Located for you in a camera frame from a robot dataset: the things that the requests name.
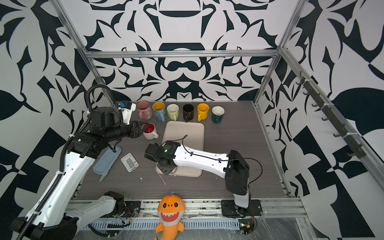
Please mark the white cream mug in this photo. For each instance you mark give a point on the white cream mug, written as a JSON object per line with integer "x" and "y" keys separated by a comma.
{"x": 151, "y": 133}

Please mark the aluminium frame rail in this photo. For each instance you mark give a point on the aluminium frame rail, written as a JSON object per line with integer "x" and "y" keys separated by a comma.
{"x": 181, "y": 54}

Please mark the black mug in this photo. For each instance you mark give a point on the black mug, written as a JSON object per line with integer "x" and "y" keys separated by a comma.
{"x": 188, "y": 112}

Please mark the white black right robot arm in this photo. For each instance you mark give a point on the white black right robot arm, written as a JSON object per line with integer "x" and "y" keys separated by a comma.
{"x": 232, "y": 167}

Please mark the blue butterfly mug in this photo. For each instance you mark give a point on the blue butterfly mug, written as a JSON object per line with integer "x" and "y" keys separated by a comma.
{"x": 160, "y": 112}

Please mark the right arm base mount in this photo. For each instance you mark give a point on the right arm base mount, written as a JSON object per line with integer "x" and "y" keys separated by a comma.
{"x": 231, "y": 210}

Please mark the dark green mug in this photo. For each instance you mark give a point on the dark green mug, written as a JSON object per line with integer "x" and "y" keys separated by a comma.
{"x": 217, "y": 114}

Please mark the beige plastic tray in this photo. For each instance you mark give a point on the beige plastic tray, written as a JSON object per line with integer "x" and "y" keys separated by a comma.
{"x": 176, "y": 130}

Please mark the orange shark plush toy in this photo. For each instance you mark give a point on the orange shark plush toy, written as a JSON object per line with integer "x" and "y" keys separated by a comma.
{"x": 170, "y": 211}

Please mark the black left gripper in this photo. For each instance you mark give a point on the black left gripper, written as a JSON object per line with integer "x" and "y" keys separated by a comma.
{"x": 134, "y": 130}

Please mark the pink ghost pattern mug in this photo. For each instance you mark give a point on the pink ghost pattern mug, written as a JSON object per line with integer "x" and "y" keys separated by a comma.
{"x": 145, "y": 111}

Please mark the wall hook rail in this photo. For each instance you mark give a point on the wall hook rail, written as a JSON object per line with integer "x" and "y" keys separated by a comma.
{"x": 333, "y": 115}

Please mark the light green mug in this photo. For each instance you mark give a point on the light green mug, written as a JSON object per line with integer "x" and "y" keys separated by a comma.
{"x": 173, "y": 112}

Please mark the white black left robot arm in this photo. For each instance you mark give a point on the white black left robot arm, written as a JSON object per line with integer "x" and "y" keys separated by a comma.
{"x": 48, "y": 219}

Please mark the yellow mug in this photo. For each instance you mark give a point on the yellow mug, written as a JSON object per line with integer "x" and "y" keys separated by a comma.
{"x": 203, "y": 111}

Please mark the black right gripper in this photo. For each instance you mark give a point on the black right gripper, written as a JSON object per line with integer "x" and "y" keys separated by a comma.
{"x": 164, "y": 170}

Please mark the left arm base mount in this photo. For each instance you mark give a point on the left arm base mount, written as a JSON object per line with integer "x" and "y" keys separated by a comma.
{"x": 130, "y": 209}

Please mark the blue grey oblong case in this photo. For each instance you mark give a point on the blue grey oblong case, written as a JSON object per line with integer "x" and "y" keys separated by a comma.
{"x": 105, "y": 163}

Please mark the white slotted cable duct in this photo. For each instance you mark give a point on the white slotted cable duct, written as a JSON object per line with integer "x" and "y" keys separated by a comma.
{"x": 147, "y": 224}

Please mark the left grey docking plate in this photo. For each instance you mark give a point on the left grey docking plate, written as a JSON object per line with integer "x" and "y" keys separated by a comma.
{"x": 130, "y": 162}

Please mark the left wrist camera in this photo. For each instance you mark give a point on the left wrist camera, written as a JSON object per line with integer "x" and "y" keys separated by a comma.
{"x": 127, "y": 108}

